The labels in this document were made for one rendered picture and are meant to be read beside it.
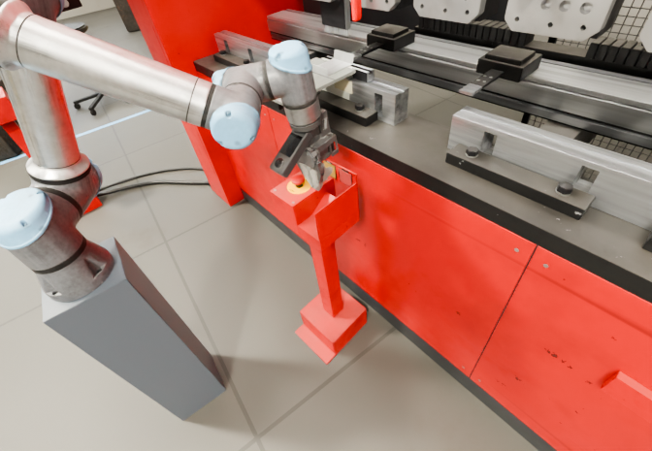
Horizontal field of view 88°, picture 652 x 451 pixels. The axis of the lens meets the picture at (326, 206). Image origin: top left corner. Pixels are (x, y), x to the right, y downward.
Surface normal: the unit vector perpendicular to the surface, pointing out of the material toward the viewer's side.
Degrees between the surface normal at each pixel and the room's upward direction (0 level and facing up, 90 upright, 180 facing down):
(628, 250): 0
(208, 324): 0
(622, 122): 90
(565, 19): 90
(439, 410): 0
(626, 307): 90
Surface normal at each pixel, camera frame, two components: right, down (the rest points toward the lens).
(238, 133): 0.07, 0.69
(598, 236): -0.11, -0.72
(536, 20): -0.74, 0.52
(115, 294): 0.58, 0.52
